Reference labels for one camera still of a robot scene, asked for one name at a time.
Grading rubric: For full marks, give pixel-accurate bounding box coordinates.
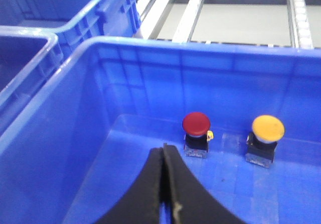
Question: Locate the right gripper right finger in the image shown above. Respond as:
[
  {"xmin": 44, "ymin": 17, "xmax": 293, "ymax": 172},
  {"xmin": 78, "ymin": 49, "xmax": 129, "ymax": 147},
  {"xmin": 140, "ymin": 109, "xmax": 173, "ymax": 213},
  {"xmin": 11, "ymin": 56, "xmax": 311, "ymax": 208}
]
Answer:
[{"xmin": 163, "ymin": 144, "xmax": 245, "ymax": 223}]

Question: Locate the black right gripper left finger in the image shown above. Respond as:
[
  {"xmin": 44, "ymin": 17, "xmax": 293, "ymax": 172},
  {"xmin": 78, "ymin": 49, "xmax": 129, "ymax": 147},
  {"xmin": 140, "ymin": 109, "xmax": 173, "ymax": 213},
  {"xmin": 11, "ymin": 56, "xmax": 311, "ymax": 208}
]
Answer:
[{"xmin": 96, "ymin": 148, "xmax": 164, "ymax": 223}]

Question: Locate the red mushroom push button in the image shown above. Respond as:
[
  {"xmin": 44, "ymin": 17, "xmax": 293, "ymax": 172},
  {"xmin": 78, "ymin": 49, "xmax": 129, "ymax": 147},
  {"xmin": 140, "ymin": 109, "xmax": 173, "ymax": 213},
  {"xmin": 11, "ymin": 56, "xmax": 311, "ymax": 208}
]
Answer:
[{"xmin": 182, "ymin": 112, "xmax": 214, "ymax": 158}]

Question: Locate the yellow mushroom push button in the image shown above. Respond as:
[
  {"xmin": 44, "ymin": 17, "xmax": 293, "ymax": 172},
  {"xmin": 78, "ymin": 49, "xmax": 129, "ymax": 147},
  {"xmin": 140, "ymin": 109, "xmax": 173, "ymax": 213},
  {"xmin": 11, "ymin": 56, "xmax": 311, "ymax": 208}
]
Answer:
[{"xmin": 245, "ymin": 115, "xmax": 285, "ymax": 168}]

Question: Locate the white roller track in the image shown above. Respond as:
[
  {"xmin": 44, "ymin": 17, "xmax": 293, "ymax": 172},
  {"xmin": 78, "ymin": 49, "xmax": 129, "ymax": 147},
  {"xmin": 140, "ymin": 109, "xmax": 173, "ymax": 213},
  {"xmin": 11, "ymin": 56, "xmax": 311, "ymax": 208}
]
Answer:
[
  {"xmin": 286, "ymin": 0, "xmax": 313, "ymax": 49},
  {"xmin": 172, "ymin": 0, "xmax": 204, "ymax": 43},
  {"xmin": 137, "ymin": 0, "xmax": 173, "ymax": 39}
]

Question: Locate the left blue plastic bin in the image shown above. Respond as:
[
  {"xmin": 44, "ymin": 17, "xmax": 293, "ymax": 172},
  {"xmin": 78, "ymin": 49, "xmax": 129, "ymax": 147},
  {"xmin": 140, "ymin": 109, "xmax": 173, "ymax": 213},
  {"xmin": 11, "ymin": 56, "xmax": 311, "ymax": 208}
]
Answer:
[{"xmin": 1, "ymin": 26, "xmax": 63, "ymax": 133}]

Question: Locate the rear left blue bin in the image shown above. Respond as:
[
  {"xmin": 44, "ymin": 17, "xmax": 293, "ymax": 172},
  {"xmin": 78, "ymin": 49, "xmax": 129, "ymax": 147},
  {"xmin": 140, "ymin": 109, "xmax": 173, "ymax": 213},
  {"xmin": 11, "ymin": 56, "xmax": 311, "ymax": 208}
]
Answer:
[{"xmin": 0, "ymin": 0, "xmax": 142, "ymax": 56}]

